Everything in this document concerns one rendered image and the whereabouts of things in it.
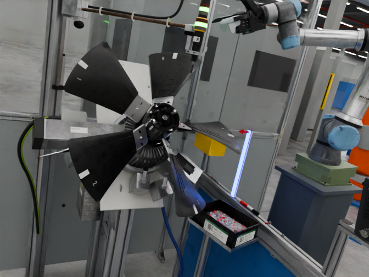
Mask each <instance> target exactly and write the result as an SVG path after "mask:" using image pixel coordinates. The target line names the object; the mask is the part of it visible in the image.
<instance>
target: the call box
mask: <svg viewBox="0 0 369 277"><path fill-rule="evenodd" d="M194 145H195V146H196V147H197V148H198V149H200V150H201V151H203V152H204V153H205V154H207V155H208V156H224V154H225V149H226V146H225V145H223V144H221V143H219V142H217V141H215V140H213V139H211V138H209V137H207V136H205V135H203V134H200V133H198V132H197V134H196V137H195V142H194Z"/></svg>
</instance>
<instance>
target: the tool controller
mask: <svg viewBox="0 0 369 277"><path fill-rule="evenodd" d="M354 233H355V234H357V235H358V236H360V237H361V238H363V239H364V240H366V241H367V242H369V176H368V177H366V178H365V181H364V186H363V190H362V195H361V200H360V205H359V211H358V214H357V220H356V224H355V230H354Z"/></svg>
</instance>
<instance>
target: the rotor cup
mask: <svg viewBox="0 0 369 277"><path fill-rule="evenodd" d="M163 115H167V117H168V119H167V120H164V119H163ZM143 123H145V125H146V131H147V138H148V142H147V144H146V145H145V146H147V147H150V148H159V147H161V146H163V143H162V141H161V139H162V138H164V139H165V140H167V141H168V140H169V138H170V135H171V134H170V133H173V132H175V131H176V130H177V128H178V127H179V124H180V116H179V114H178V112H177V110H176V109H175V108H174V107H173V106H171V105H170V104H167V103H163V102H160V103H157V104H155V105H153V106H152V107H151V109H150V110H149V111H148V112H146V114H145V115H144V116H143V117H142V119H141V120H140V121H139V122H138V124H137V123H135V125H134V129H135V128H136V127H138V126H140V125H141V124H143ZM151 126H153V128H152V129H151V130H149V128H150V127H151ZM169 134H170V135H169ZM167 135H169V136H167Z"/></svg>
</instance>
